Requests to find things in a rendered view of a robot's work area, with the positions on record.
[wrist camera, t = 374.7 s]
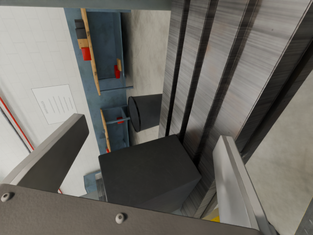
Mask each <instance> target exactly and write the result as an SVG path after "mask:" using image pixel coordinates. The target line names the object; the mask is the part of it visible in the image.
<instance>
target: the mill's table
mask: <svg viewBox="0 0 313 235"><path fill-rule="evenodd" d="M312 70H313V0H172V4H171V14H170V27H169V36H168V45H167V55H166V64H165V73H164V82H163V95H162V104H161V113H160V123H159V132H158V138H162V137H166V136H169V135H172V134H176V136H177V137H178V139H179V141H180V142H181V144H182V145H183V147H184V149H185V150H186V152H187V153H188V155H189V157H190V158H191V160H192V161H193V163H194V165H195V166H196V168H197V169H198V171H199V172H200V174H201V176H202V178H201V179H200V181H199V182H198V183H197V185H196V186H195V187H194V189H193V190H192V192H191V193H190V194H189V196H188V197H187V198H186V200H185V201H184V203H183V204H182V208H181V213H182V215H183V216H188V217H193V218H198V219H202V218H204V217H206V216H208V215H210V214H211V213H212V211H213V209H214V208H215V207H216V205H217V204H218V199H217V190H216V181H215V172H214V163H213V154H212V153H213V150H214V148H215V146H216V144H217V142H218V139H219V137H220V135H224V136H230V137H232V138H233V139H234V141H235V143H236V146H237V148H238V151H239V153H240V155H241V158H242V160H243V162H244V165H245V164H246V163H247V161H248V160H249V159H250V157H251V156H252V155H253V153H254V152H255V150H256V149H257V147H258V146H259V145H260V143H261V142H262V140H263V139H264V138H265V136H266V135H267V133H268V132H269V131H270V129H271V128H272V126H273V125H274V123H275V122H276V121H277V119H278V118H279V116H280V115H281V113H282V112H283V111H284V109H285V108H286V106H287V105H288V104H289V102H290V101H291V99H292V98H293V97H294V95H295V94H296V92H297V91H298V89H299V88H300V87H301V85H302V84H303V82H304V81H305V80H306V78H307V77H308V75H309V74H310V73H311V71H312Z"/></svg>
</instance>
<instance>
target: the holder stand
mask: <svg viewBox="0 0 313 235"><path fill-rule="evenodd" d="M98 160H99V165H100V170H101V173H98V174H96V175H95V181H96V187H97V192H98V197H99V200H100V201H105V202H111V203H116V204H121V205H126V206H132V207H138V208H144V209H149V210H154V211H159V212H165V213H171V212H173V211H175V210H178V209H179V208H180V207H181V205H182V204H183V203H184V201H185V200H186V198H187V197H188V196H189V194H190V193H191V192H192V190H193V189H194V187H195V186H196V185H197V183H198V182H199V181H200V179H201V178H202V176H201V174H200V172H199V171H198V169H197V168H196V166H195V165H194V163H193V161H192V160H191V158H190V157H189V155H188V153H187V152H186V150H185V149H184V147H183V145H182V144H181V142H180V141H179V139H178V137H177V136H176V134H172V135H169V136H166V137H162V138H158V139H155V140H152V141H148V142H144V143H141V144H137V145H134V146H130V147H127V148H123V149H120V150H117V151H113V152H109V153H106V154H102V155H99V156H98Z"/></svg>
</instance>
